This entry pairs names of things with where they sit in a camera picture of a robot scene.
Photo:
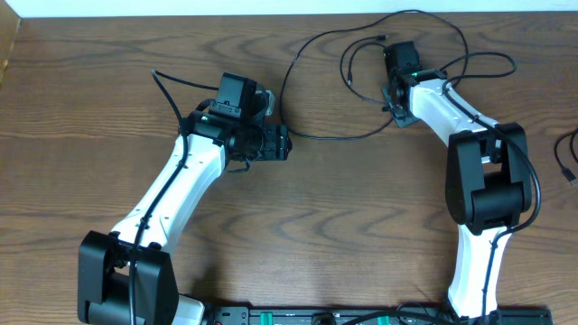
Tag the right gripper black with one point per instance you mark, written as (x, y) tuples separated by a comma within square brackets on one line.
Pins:
[(401, 122)]

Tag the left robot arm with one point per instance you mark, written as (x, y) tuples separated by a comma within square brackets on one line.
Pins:
[(126, 276)]

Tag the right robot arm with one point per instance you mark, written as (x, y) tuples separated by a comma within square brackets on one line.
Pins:
[(488, 176)]

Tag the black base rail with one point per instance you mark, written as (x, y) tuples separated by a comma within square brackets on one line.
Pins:
[(410, 313)]

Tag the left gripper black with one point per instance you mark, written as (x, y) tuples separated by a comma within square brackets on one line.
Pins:
[(280, 143)]

